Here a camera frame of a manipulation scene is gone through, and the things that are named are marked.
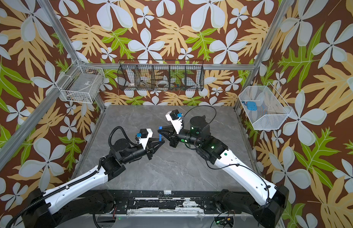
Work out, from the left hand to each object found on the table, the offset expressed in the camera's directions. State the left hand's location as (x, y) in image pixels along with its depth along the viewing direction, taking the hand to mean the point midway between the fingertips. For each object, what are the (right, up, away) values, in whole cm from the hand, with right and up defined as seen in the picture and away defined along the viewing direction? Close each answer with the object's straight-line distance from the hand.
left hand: (163, 138), depth 67 cm
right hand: (-1, +4, -6) cm, 7 cm away
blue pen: (-1, +1, -3) cm, 4 cm away
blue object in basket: (+53, +18, +19) cm, 59 cm away
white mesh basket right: (+60, +14, +11) cm, 63 cm away
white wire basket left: (-52, +32, +20) cm, 64 cm away
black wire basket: (-4, +41, +31) cm, 51 cm away
